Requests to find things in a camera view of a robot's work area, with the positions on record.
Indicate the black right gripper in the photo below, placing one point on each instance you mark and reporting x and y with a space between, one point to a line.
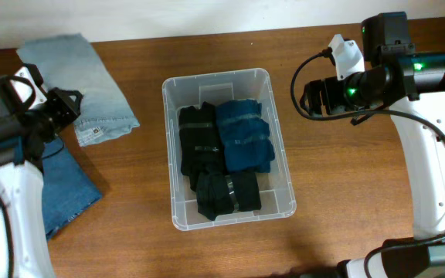
328 101

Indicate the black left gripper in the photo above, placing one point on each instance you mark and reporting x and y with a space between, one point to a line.
70 100

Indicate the light blue jeans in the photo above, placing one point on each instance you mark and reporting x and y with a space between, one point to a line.
69 62

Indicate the teal blue garment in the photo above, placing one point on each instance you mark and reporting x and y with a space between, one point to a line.
245 136

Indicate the black garment with tape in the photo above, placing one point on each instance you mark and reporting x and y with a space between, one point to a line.
202 149

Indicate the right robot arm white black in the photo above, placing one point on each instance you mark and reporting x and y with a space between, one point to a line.
384 74

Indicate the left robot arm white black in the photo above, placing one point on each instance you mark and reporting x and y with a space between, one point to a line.
25 128

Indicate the dark blue folded jeans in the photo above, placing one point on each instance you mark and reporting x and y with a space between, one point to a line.
67 190

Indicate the clear plastic storage bin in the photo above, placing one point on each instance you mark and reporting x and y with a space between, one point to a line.
276 189

